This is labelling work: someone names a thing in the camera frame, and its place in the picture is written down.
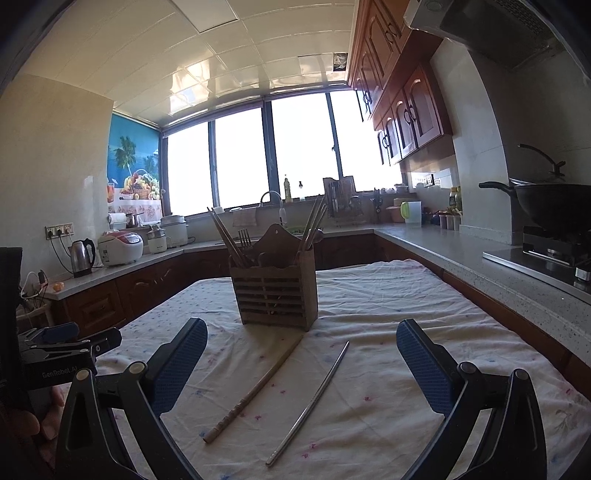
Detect metal dish rack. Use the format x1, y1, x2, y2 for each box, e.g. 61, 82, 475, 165
332, 203, 371, 227

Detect curved kitchen faucet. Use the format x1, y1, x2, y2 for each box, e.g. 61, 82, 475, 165
260, 191, 287, 227

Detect wooden lower cabinets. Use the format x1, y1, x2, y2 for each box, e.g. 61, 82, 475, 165
46, 231, 591, 398

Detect black cooking utensil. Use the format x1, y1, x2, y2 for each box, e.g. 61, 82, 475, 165
517, 144, 567, 177

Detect knife rack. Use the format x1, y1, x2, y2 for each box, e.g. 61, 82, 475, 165
322, 176, 356, 218

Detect black wok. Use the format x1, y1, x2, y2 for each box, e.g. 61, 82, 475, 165
479, 181, 591, 234

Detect large white rice cooker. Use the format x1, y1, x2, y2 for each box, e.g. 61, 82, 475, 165
159, 215, 189, 249

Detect green and white pitcher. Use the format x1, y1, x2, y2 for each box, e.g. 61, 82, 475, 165
400, 199, 424, 226

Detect wooden upper cabinets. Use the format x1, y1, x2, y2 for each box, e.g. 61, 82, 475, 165
347, 0, 454, 167

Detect kitchen window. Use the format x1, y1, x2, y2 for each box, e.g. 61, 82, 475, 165
161, 90, 403, 216

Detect person's left hand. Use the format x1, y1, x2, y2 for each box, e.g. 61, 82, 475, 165
0, 387, 66, 462

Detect tangled power cables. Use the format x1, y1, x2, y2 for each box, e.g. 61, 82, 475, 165
18, 270, 51, 315

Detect steel range hood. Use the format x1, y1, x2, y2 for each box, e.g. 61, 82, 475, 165
404, 0, 567, 71

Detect wooden cabinets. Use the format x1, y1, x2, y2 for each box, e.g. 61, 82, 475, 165
46, 231, 591, 398
347, 0, 454, 167

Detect wooden utensil holder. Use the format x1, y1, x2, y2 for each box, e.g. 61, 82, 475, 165
229, 224, 319, 331

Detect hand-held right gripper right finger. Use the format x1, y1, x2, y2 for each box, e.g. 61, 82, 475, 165
396, 318, 548, 480

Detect steel electric kettle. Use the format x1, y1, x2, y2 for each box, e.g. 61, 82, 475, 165
69, 239, 97, 278

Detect fruit and palm wall poster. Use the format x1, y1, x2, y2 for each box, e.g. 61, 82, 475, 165
107, 113, 163, 216

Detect red and white rice cooker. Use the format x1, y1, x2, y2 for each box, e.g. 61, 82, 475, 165
98, 230, 145, 268

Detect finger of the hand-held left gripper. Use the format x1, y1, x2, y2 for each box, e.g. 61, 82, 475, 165
18, 322, 80, 352
25, 329, 123, 365

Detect gas stove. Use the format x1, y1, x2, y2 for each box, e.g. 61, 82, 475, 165
482, 226, 591, 292

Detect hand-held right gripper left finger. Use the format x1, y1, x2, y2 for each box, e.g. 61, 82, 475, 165
54, 316, 209, 480

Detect wooden chopstick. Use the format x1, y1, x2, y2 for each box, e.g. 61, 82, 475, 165
203, 335, 304, 445
211, 206, 252, 267
206, 209, 247, 268

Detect floral white tablecloth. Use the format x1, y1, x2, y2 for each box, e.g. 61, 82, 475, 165
95, 258, 591, 480

